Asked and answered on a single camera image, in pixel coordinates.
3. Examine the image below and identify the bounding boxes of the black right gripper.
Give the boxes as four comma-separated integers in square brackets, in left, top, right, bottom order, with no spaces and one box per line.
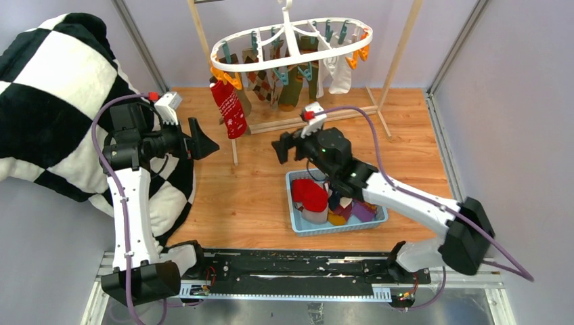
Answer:
[271,123,336,181]

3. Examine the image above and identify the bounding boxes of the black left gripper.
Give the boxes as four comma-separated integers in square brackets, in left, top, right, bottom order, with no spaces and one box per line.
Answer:
[141,116,218,160]

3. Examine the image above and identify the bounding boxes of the light blue plastic basket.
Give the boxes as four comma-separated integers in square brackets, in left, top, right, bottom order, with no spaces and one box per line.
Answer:
[285,169,389,236]

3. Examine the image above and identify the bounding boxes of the grey striped sock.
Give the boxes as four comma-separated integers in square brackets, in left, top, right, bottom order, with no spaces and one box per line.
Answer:
[294,200,328,224]

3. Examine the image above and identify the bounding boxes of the purple orange striped sock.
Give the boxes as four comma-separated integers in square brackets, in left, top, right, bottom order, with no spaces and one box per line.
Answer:
[327,212,348,227]
[351,200,378,223]

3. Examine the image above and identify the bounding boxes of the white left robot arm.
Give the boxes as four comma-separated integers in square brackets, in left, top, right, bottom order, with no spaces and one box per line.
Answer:
[99,103,219,307]

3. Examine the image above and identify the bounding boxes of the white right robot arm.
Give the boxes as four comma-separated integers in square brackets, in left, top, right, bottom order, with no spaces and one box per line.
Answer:
[271,128,494,283]

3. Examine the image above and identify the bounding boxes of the white round clip hanger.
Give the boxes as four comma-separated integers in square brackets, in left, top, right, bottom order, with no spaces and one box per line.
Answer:
[208,1,374,72]

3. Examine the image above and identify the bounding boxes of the red snowflake sock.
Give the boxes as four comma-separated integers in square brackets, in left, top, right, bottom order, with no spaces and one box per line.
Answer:
[210,77,248,139]

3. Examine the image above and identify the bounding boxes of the green brown striped sock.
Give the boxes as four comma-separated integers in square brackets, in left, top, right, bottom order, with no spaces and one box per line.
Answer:
[278,61,319,112]

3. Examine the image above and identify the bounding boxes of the argyle brown sock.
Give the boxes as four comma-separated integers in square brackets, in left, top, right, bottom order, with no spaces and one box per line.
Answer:
[242,41,288,111]

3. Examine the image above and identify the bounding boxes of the white sock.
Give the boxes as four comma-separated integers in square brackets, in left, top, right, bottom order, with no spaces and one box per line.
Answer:
[316,53,353,98]

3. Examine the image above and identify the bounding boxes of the black white checkered blanket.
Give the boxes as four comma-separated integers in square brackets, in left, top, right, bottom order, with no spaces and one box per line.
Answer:
[0,12,197,248]

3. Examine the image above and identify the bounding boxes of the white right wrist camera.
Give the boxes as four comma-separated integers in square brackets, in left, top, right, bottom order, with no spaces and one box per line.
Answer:
[301,102,326,139]

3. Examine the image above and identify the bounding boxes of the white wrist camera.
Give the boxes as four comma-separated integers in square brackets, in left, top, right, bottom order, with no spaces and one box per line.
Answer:
[148,91,183,125]
[301,102,326,139]

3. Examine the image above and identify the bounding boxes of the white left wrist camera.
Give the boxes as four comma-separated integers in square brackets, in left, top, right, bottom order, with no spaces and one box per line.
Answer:
[148,91,183,125]

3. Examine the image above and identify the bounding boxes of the wooden drying rack frame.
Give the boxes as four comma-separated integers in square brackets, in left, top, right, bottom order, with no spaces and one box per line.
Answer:
[187,1,423,138]

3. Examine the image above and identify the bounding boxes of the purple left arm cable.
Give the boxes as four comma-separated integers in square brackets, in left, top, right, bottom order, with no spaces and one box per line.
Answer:
[91,93,171,325]

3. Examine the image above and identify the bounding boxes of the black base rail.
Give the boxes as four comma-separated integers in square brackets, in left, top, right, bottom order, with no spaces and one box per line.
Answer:
[179,248,431,302]

